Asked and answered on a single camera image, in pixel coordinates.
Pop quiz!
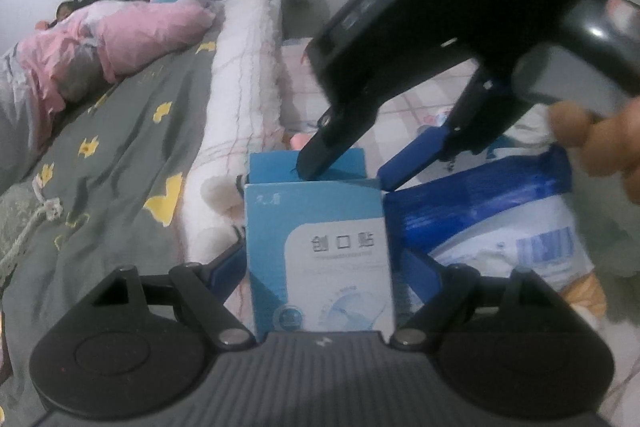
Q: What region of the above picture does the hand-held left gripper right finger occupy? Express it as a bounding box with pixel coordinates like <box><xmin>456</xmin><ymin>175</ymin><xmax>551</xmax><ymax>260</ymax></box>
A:
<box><xmin>389</xmin><ymin>248</ymin><xmax>568</xmax><ymax>351</ymax></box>

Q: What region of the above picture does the blue white paper box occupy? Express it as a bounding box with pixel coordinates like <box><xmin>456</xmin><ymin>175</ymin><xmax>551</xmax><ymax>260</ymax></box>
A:
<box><xmin>243</xmin><ymin>149</ymin><xmax>398</xmax><ymax>340</ymax></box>

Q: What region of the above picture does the blue white plastic package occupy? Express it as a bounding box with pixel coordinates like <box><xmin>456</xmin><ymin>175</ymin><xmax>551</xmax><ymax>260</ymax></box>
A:
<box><xmin>382</xmin><ymin>107</ymin><xmax>596</xmax><ymax>298</ymax></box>

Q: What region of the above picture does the person's right hand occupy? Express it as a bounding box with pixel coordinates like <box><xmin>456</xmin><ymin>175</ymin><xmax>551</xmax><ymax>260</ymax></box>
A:
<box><xmin>549</xmin><ymin>0</ymin><xmax>640</xmax><ymax>195</ymax></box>

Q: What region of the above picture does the white cord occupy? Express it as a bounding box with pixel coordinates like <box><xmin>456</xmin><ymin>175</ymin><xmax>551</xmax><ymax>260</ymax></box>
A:
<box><xmin>0</xmin><ymin>172</ymin><xmax>63</xmax><ymax>278</ymax></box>

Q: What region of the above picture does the orange soft item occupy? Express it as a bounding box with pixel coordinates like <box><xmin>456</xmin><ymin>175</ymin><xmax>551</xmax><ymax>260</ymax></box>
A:
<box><xmin>555</xmin><ymin>269</ymin><xmax>608</xmax><ymax>323</ymax></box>

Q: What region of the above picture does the pink quilt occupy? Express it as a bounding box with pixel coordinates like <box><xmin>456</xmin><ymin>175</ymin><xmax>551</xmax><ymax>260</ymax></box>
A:
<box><xmin>15</xmin><ymin>0</ymin><xmax>218</xmax><ymax>118</ymax></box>

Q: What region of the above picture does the grey blanket with yellow print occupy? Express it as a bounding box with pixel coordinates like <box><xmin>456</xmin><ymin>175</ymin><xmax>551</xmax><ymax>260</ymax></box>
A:
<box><xmin>0</xmin><ymin>34</ymin><xmax>236</xmax><ymax>408</ymax></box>

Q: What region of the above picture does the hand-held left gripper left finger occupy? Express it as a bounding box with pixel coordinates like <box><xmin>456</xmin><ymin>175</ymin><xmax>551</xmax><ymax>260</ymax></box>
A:
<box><xmin>90</xmin><ymin>239</ymin><xmax>256</xmax><ymax>351</ymax></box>

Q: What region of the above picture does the pink checked bedsheet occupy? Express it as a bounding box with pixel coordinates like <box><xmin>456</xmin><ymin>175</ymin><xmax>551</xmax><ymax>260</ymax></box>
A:
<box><xmin>277</xmin><ymin>39</ymin><xmax>481</xmax><ymax>188</ymax></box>

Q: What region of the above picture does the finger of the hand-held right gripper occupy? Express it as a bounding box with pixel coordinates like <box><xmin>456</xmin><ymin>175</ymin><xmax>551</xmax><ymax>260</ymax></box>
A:
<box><xmin>296</xmin><ymin>102</ymin><xmax>383</xmax><ymax>182</ymax></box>
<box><xmin>377</xmin><ymin>59</ymin><xmax>533</xmax><ymax>194</ymax></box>

